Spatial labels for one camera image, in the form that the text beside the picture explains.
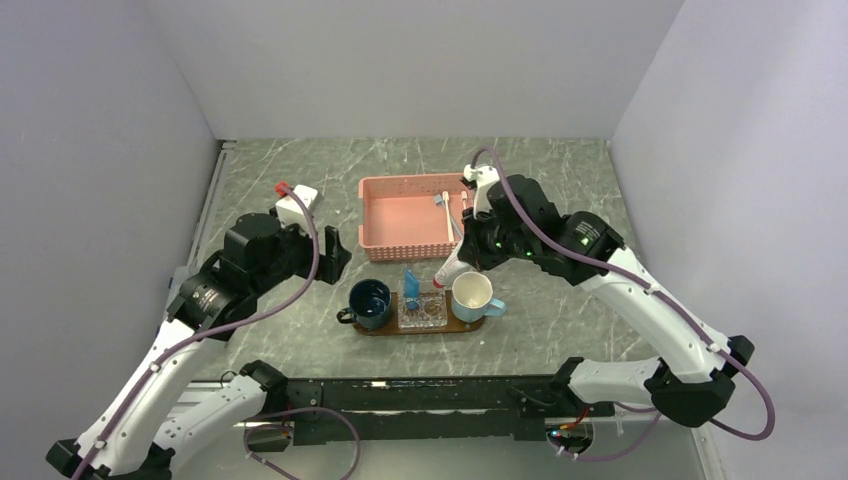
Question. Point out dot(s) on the silver toothpaste tube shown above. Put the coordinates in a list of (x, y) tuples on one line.
[(452, 267)]

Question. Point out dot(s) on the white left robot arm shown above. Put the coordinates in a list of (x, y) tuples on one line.
[(135, 438)]

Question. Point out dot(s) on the pink perforated plastic basket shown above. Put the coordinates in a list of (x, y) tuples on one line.
[(401, 220)]

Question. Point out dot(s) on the white and light-blue mug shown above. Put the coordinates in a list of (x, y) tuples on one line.
[(473, 298)]

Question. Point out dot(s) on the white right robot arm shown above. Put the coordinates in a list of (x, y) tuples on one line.
[(690, 380)]

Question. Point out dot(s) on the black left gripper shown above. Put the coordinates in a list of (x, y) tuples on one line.
[(331, 263)]

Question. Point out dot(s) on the clear plastic screw box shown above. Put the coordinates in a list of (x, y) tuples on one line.
[(169, 305)]

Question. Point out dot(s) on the oval wooden tray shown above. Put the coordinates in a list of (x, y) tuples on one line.
[(392, 329)]

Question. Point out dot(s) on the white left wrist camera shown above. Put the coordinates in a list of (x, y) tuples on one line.
[(296, 204)]

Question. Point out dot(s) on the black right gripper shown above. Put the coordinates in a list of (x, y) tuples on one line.
[(471, 249)]

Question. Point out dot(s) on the clear textured glass dish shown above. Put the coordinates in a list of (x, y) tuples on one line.
[(430, 313)]

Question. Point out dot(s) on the blue toothpaste tube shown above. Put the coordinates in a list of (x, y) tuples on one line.
[(411, 290)]

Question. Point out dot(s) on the dark navy mug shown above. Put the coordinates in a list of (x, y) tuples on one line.
[(369, 305)]

